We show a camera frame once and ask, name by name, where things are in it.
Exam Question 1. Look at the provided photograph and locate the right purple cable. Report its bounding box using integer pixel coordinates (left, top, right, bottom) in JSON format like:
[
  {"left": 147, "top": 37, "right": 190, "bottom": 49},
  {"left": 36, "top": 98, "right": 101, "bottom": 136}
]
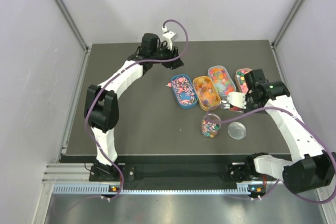
[{"left": 206, "top": 107, "right": 336, "bottom": 205}]

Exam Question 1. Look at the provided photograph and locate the clear round jar lid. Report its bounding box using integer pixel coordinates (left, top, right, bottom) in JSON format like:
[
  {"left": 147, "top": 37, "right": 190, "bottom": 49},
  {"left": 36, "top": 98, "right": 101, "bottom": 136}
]
[{"left": 227, "top": 122, "right": 247, "bottom": 140}]

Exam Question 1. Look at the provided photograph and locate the purple cable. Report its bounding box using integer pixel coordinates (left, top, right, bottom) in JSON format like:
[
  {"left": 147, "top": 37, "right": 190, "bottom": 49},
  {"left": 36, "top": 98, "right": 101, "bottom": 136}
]
[
  {"left": 206, "top": 107, "right": 336, "bottom": 205},
  {"left": 84, "top": 19, "right": 189, "bottom": 200}
]

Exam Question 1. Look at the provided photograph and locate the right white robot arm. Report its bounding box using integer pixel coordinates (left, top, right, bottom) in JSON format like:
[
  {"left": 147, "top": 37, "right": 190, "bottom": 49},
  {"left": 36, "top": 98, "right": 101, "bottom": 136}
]
[{"left": 245, "top": 69, "right": 335, "bottom": 194}]

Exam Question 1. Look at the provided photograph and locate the light blue tray of gummies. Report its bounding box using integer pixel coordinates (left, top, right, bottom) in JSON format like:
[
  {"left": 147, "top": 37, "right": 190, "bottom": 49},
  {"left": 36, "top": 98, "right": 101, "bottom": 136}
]
[{"left": 207, "top": 65, "right": 236, "bottom": 98}]

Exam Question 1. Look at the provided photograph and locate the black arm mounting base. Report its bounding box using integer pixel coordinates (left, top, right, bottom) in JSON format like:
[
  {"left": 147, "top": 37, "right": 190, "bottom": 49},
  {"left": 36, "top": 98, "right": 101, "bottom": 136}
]
[{"left": 88, "top": 163, "right": 278, "bottom": 183}]

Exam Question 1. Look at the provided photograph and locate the pink tray of star candies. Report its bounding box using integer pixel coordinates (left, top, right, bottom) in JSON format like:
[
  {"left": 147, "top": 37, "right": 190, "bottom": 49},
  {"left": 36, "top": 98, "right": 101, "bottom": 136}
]
[{"left": 235, "top": 68, "right": 251, "bottom": 93}]

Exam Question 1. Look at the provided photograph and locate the grey slotted cable duct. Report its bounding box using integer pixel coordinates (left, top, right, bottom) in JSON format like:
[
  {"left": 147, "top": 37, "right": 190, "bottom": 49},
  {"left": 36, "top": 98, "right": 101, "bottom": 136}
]
[{"left": 52, "top": 184, "right": 266, "bottom": 195}]

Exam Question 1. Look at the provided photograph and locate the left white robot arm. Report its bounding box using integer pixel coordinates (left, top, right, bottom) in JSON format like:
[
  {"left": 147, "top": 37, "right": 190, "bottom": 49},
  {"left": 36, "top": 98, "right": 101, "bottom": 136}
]
[{"left": 84, "top": 31, "right": 184, "bottom": 180}]

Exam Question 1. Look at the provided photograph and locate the clear plastic jar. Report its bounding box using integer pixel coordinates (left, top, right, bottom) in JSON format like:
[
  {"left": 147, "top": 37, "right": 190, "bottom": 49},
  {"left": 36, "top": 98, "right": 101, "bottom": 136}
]
[{"left": 201, "top": 113, "right": 221, "bottom": 138}]

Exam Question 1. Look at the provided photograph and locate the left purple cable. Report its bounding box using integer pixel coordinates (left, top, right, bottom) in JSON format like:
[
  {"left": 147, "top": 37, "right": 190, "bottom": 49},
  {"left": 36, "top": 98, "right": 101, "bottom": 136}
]
[{"left": 84, "top": 19, "right": 189, "bottom": 200}]

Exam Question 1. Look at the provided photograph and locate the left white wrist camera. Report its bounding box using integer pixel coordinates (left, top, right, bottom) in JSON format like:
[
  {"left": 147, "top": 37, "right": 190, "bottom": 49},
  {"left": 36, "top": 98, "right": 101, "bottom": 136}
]
[{"left": 162, "top": 26, "right": 178, "bottom": 51}]

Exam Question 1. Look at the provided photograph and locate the blue tray of lollipops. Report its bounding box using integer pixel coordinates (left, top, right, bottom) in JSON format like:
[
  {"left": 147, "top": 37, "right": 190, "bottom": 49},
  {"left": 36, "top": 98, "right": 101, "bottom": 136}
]
[{"left": 170, "top": 74, "right": 198, "bottom": 109}]

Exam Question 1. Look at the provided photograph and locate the yellow tray of popsicle candies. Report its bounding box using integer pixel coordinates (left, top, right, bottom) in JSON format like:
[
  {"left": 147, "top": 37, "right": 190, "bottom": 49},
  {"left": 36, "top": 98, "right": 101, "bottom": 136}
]
[{"left": 193, "top": 76, "right": 221, "bottom": 111}]

